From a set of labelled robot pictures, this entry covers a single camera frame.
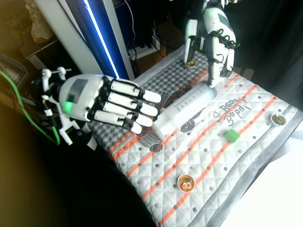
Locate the white pillar with blue light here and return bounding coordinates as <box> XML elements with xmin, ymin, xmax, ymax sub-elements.
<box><xmin>33</xmin><ymin>0</ymin><xmax>136</xmax><ymax>81</ymax></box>

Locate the large translucent plastic syringe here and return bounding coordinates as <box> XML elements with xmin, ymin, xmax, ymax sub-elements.
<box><xmin>151</xmin><ymin>84</ymin><xmax>218</xmax><ymax>140</ymax></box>

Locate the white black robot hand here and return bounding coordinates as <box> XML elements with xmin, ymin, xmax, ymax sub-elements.
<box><xmin>57</xmin><ymin>73</ymin><xmax>163</xmax><ymax>135</ymax></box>
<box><xmin>184</xmin><ymin>6</ymin><xmax>240</xmax><ymax>87</ymax></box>

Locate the green toy cube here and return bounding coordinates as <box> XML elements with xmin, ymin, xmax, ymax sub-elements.
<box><xmin>223</xmin><ymin>129</ymin><xmax>240</xmax><ymax>143</ymax></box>

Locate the white power strip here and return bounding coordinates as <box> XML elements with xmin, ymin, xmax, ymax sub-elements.
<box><xmin>127</xmin><ymin>42</ymin><xmax>160</xmax><ymax>61</ymax></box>

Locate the quilted bear print table quilt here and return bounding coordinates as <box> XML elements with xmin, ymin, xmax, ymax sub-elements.
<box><xmin>91</xmin><ymin>48</ymin><xmax>300</xmax><ymax>227</ymax></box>

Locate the toy cup of green soup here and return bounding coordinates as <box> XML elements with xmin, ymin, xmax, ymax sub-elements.
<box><xmin>270</xmin><ymin>112</ymin><xmax>286</xmax><ymax>127</ymax></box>

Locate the toy cup of egg soup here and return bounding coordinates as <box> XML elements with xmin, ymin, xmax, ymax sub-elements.
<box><xmin>177</xmin><ymin>174</ymin><xmax>196</xmax><ymax>193</ymax></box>

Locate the green cable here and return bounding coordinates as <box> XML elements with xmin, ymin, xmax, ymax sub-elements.
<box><xmin>0</xmin><ymin>70</ymin><xmax>61</xmax><ymax>145</ymax></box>

